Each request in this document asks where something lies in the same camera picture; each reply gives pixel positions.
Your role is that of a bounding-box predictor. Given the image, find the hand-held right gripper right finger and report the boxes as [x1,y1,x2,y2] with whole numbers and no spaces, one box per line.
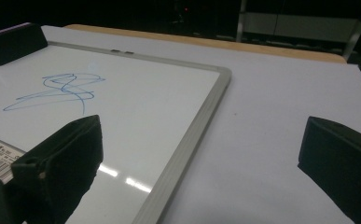
[297,116,361,224]

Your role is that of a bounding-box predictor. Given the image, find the grey metal stand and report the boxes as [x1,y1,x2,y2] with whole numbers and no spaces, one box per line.
[235,0,361,62]

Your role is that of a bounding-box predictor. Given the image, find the large white table sheet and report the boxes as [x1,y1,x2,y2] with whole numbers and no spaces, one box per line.
[0,24,361,224]

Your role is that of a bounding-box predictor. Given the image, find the whiteboard with grey frame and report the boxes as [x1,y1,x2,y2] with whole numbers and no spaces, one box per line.
[0,40,232,224]

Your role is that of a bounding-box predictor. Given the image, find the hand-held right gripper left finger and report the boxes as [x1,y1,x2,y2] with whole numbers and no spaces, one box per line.
[10,114,104,224]

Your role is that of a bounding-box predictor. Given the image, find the black and purple whiteboard eraser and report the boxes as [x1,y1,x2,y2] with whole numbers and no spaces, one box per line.
[0,21,49,67]

